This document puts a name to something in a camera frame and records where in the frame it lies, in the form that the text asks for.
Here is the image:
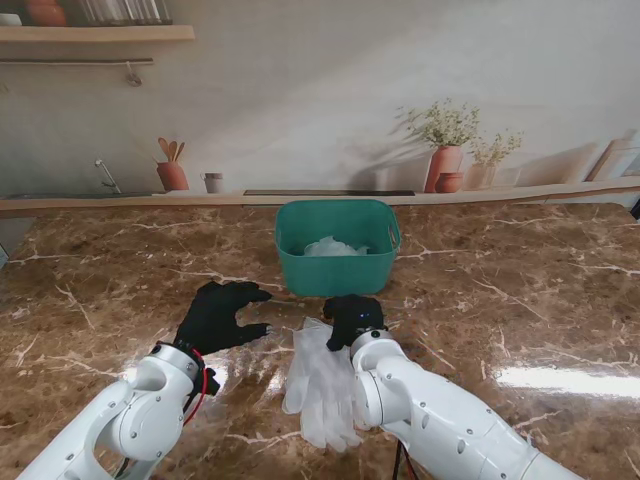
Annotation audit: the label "row of glass jars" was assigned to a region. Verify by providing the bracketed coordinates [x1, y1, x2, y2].
[79, 0, 174, 26]

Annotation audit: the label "pale wooden cutting board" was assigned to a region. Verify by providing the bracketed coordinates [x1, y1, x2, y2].
[585, 130, 634, 182]

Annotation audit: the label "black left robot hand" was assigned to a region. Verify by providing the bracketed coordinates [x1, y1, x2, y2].
[175, 280, 274, 356]

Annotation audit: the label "terracotta jar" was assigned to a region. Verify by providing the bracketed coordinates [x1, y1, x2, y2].
[24, 0, 69, 27]

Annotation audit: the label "metal wall rail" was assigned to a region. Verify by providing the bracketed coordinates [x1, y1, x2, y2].
[0, 57, 154, 65]

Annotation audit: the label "small dried flower bouquet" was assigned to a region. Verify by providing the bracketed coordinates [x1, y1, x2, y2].
[469, 130, 525, 167]

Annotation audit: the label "red black right arm cables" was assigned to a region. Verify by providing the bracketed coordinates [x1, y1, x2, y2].
[392, 442, 416, 480]

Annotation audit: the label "red black arm cables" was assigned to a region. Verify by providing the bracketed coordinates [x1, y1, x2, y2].
[392, 442, 416, 480]
[117, 347, 209, 476]

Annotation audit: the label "chrome faucet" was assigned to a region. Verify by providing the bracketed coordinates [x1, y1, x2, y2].
[94, 159, 123, 195]

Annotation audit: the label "red black left arm cables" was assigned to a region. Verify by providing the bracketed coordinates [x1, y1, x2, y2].
[117, 347, 209, 476]

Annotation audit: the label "terracotta utensil pot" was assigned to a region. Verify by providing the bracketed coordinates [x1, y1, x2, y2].
[155, 160, 190, 192]

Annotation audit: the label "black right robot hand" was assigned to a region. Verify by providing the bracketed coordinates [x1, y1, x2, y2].
[322, 293, 389, 354]

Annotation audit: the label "wooden wall shelf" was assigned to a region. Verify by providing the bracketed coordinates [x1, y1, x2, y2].
[0, 23, 195, 44]

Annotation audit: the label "teal plastic basket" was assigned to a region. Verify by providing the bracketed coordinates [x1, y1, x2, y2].
[274, 198, 403, 297]

